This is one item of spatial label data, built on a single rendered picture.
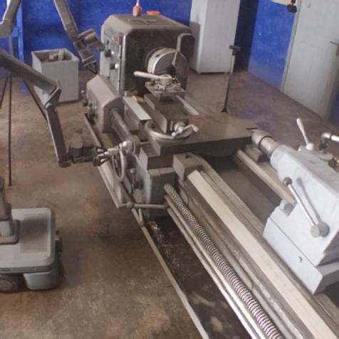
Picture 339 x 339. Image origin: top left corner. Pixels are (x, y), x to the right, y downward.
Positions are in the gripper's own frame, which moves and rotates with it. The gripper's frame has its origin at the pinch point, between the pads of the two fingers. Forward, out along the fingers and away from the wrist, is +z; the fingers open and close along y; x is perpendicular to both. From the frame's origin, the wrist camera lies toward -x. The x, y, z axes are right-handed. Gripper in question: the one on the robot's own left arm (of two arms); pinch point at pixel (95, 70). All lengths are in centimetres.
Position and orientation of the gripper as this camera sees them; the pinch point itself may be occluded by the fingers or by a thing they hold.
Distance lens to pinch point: 207.0
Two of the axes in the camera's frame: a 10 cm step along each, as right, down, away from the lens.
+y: -2.2, -5.4, 8.1
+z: 4.1, 7.0, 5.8
